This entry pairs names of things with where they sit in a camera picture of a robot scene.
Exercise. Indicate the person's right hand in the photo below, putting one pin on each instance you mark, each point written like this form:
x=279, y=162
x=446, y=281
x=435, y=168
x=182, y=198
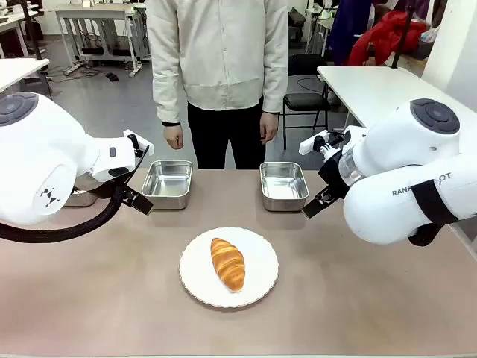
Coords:
x=173, y=137

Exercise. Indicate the small white side table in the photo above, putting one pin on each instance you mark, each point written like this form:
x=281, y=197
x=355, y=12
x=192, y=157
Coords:
x=18, y=72

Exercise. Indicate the black trousers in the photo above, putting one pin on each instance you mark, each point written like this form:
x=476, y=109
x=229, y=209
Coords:
x=223, y=138

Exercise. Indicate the small black floor object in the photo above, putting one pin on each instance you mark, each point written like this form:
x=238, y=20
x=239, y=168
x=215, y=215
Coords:
x=112, y=77

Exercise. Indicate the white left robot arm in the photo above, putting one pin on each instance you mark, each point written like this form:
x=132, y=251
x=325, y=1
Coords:
x=37, y=149

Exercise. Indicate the person's right forearm cream sleeve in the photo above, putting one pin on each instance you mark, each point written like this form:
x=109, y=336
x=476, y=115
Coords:
x=165, y=97

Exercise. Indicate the person's left hand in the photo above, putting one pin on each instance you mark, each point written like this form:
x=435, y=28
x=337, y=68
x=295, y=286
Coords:
x=269, y=128

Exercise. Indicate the black folding chair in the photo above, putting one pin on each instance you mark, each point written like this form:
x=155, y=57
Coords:
x=305, y=100

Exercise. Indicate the steel rectangular container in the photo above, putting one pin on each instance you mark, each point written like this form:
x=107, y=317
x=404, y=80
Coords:
x=283, y=184
x=83, y=199
x=167, y=182

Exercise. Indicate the dark blue hanging garment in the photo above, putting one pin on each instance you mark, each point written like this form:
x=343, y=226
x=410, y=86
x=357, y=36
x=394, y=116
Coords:
x=346, y=30

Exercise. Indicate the white floor power strip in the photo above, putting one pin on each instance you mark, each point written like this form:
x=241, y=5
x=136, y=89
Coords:
x=72, y=69

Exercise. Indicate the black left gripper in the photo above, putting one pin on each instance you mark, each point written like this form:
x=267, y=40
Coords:
x=120, y=186

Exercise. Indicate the cream button shirt torso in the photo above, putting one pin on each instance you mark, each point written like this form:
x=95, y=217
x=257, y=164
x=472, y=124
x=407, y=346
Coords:
x=220, y=52

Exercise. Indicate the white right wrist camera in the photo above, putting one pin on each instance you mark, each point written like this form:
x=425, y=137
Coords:
x=309, y=144

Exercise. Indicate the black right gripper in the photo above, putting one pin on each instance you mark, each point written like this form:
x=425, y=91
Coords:
x=337, y=175

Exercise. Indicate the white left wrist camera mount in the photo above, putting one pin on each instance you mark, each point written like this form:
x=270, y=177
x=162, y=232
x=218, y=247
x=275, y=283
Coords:
x=134, y=139

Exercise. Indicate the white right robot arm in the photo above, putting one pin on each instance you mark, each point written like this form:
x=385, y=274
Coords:
x=391, y=156

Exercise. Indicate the black stand pole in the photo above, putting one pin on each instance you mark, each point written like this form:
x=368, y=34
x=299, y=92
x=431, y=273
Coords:
x=33, y=33
x=402, y=37

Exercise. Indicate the white background desk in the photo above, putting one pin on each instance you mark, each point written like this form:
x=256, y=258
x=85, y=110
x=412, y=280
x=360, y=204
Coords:
x=93, y=15

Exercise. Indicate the person's left forearm cream sleeve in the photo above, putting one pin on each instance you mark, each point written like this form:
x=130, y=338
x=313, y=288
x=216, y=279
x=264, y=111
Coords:
x=275, y=89

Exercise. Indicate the golden croissant bread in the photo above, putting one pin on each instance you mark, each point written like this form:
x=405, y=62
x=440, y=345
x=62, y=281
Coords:
x=228, y=264

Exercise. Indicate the white scalloped plate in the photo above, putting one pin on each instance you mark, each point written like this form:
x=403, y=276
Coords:
x=201, y=276

